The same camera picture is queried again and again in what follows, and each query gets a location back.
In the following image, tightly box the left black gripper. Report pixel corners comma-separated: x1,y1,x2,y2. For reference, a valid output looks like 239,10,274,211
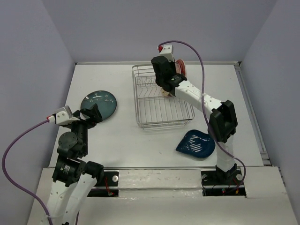
66,102,103,154

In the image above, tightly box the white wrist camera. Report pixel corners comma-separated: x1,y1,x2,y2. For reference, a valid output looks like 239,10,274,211
157,45,174,61
47,105,77,126

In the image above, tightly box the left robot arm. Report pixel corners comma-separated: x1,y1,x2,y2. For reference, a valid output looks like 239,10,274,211
40,104,104,225

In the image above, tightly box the red and teal floral plate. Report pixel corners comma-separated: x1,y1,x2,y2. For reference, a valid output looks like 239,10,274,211
176,59,187,76

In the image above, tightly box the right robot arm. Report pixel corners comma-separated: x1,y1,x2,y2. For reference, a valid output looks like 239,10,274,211
151,56,238,184

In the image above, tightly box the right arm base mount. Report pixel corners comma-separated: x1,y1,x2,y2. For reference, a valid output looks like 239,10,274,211
201,170,246,197

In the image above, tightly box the dark teal blossom plate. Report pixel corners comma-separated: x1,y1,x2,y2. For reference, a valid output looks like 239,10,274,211
80,90,117,120

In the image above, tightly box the silver wire dish rack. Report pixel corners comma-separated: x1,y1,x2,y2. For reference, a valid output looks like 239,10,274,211
132,64,195,130

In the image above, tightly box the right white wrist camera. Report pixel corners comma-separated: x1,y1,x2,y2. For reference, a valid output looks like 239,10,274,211
157,45,174,61

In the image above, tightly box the navy blue shell dish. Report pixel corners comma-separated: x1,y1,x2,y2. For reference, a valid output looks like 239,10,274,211
175,129,216,159

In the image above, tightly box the small beige plate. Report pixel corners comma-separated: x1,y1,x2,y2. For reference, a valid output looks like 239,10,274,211
162,90,170,97

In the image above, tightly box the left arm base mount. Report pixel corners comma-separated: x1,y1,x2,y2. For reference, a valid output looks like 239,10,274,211
87,170,119,197

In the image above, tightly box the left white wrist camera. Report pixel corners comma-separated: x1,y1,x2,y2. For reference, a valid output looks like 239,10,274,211
47,105,77,126

